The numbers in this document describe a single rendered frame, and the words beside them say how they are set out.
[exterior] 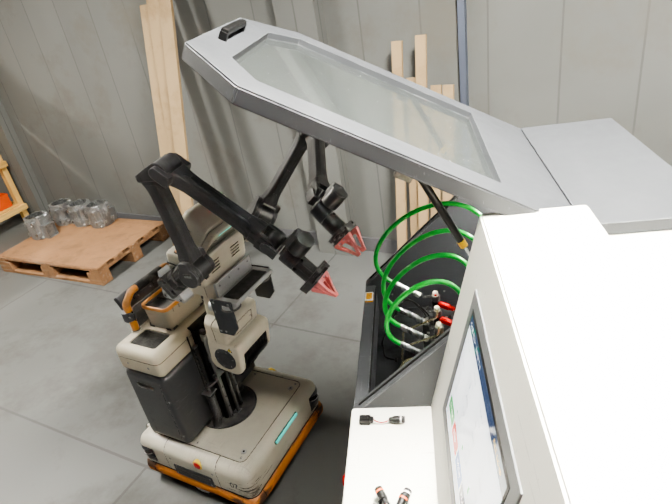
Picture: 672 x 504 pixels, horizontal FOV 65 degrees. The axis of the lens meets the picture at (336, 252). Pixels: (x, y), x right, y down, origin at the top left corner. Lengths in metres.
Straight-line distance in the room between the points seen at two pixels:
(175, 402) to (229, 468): 0.36
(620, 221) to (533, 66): 2.21
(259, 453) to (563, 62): 2.60
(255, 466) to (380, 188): 2.26
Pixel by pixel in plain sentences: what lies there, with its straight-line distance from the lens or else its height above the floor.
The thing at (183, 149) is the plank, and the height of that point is 1.01.
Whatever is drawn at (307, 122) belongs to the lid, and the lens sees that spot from 1.09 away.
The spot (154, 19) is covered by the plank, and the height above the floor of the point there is 1.88.
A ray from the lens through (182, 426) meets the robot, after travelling 2.50.
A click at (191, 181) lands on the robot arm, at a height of 1.58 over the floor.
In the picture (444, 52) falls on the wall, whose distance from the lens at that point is 3.49.
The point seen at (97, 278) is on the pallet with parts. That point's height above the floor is 0.07.
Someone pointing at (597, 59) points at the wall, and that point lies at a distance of 3.36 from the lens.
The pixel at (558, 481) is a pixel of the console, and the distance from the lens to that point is 0.67.
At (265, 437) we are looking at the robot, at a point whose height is 0.28.
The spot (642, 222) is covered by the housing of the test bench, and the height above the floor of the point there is 1.49.
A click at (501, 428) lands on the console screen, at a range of 0.87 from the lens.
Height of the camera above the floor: 2.08
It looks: 29 degrees down
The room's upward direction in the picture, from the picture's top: 10 degrees counter-clockwise
